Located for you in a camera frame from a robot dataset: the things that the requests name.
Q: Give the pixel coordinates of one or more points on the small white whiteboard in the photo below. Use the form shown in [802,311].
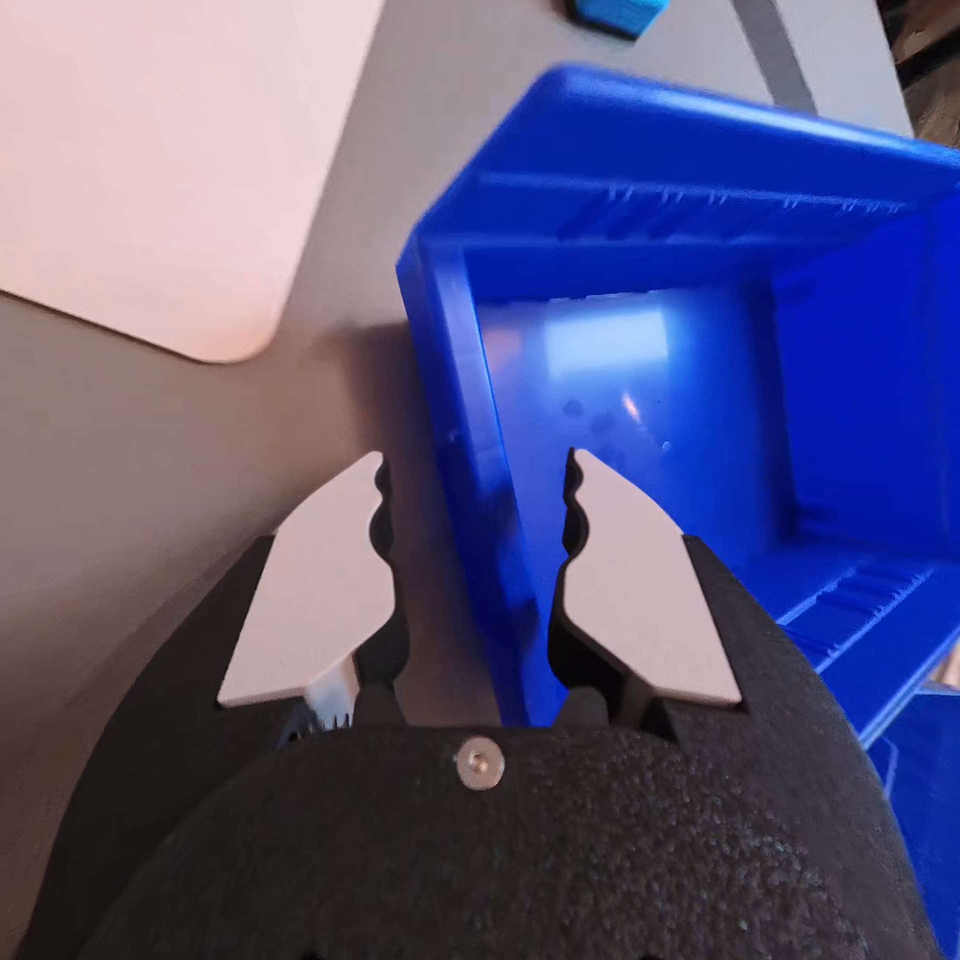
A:
[150,150]

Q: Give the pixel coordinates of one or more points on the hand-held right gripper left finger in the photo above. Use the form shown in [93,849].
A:
[315,600]

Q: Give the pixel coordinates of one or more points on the blue whiteboard eraser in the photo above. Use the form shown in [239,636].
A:
[615,15]

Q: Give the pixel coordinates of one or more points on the blue plastic bin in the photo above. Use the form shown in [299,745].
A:
[926,787]
[675,187]

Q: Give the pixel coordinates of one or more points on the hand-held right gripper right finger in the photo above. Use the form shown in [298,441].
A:
[645,607]

